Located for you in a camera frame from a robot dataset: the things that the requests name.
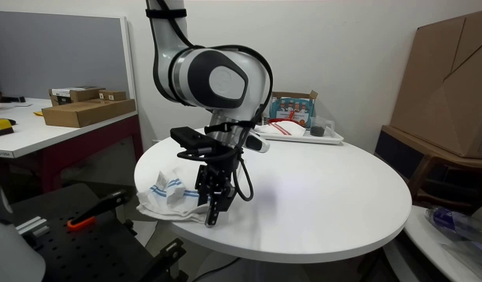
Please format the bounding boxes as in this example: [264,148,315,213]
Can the small open cardboard box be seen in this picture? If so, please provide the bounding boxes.
[51,87,99,106]

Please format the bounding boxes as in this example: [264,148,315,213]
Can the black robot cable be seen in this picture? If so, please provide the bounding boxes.
[232,155,256,203]

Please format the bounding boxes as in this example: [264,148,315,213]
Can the white towel with blue stripes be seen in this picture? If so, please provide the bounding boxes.
[137,170,209,220]

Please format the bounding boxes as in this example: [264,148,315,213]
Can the grey partition panel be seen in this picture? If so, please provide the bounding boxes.
[0,10,135,98]

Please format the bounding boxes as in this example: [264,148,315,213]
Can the orange handled black clamp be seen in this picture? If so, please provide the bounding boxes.
[66,191,129,231]

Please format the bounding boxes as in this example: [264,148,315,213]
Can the dark wooden shelf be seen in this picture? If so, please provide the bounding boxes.
[375,125,482,214]

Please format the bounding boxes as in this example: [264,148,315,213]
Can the clear plastic bag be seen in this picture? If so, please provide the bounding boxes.
[428,205,482,252]

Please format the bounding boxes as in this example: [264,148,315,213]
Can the yellow black tool on desk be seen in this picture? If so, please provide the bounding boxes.
[0,119,16,136]

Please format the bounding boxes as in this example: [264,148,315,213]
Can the white cloth with red stripes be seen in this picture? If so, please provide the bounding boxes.
[256,120,306,137]

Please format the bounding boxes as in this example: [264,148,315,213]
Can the large cardboard box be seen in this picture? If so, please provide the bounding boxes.
[392,10,482,158]

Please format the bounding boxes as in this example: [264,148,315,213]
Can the white round table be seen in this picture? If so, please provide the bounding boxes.
[134,125,414,264]

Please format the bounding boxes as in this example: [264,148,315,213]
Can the white rectangular tray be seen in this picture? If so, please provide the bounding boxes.
[264,126,345,145]

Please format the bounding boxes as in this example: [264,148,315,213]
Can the black perforated breadboard table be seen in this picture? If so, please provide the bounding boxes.
[13,184,188,282]

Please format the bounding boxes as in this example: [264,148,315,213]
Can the flat cardboard box on desk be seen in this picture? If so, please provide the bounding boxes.
[43,98,137,126]

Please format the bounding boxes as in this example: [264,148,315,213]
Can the white side desk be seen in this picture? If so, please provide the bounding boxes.
[0,97,138,158]

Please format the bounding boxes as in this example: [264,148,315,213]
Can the small black cup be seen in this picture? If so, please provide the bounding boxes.
[310,125,325,136]

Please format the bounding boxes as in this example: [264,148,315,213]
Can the blue and red picture box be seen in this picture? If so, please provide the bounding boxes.
[268,90,318,126]

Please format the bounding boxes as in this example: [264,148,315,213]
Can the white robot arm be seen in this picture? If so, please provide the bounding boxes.
[146,0,274,227]

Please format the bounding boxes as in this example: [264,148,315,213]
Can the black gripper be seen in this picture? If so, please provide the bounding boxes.
[195,148,240,227]

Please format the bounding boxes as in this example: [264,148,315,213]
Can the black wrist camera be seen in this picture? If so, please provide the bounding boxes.
[171,126,215,150]

